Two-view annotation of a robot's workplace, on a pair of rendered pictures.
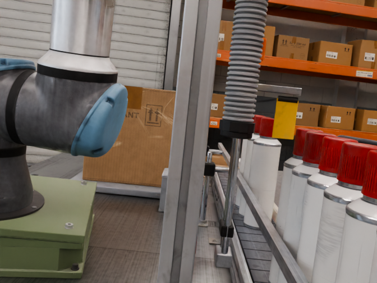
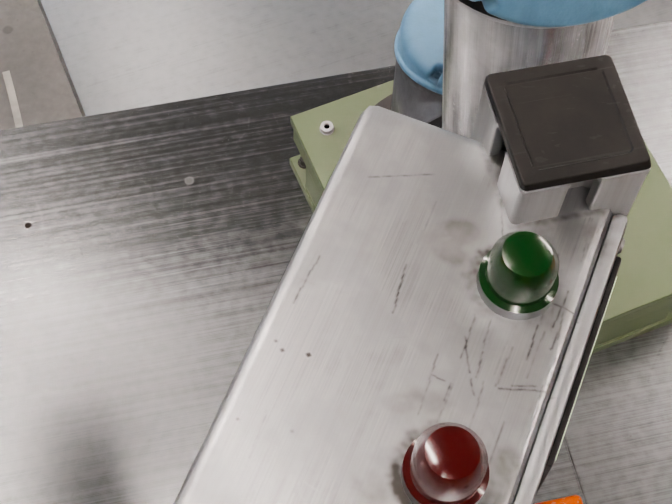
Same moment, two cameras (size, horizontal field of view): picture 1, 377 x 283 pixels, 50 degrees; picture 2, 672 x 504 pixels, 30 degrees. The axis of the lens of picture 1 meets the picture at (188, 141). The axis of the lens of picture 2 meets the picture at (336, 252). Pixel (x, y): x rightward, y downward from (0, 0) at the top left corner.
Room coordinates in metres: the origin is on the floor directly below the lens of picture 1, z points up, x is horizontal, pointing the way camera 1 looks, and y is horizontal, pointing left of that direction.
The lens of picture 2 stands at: (0.38, -0.21, 1.84)
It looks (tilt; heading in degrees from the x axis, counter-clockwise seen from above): 62 degrees down; 73
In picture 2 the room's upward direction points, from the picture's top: 5 degrees clockwise
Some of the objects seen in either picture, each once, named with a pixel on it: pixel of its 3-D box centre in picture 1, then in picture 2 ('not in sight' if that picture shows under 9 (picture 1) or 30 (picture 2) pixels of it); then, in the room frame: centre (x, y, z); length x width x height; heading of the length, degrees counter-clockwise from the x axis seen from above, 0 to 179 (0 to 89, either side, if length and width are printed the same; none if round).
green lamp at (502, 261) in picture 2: not in sight; (522, 267); (0.49, -0.04, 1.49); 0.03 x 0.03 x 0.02
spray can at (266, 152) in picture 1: (263, 173); not in sight; (0.75, -0.15, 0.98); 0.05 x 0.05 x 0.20
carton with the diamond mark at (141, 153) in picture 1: (135, 131); not in sight; (1.25, 0.17, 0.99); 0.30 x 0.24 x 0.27; 2
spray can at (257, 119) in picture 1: (257, 167); not in sight; (0.81, -0.14, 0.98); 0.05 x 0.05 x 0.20
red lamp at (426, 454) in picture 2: not in sight; (448, 463); (0.45, -0.10, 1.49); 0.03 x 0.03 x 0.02
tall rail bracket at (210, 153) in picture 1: (215, 188); not in sight; (0.89, -0.07, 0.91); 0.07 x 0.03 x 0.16; 90
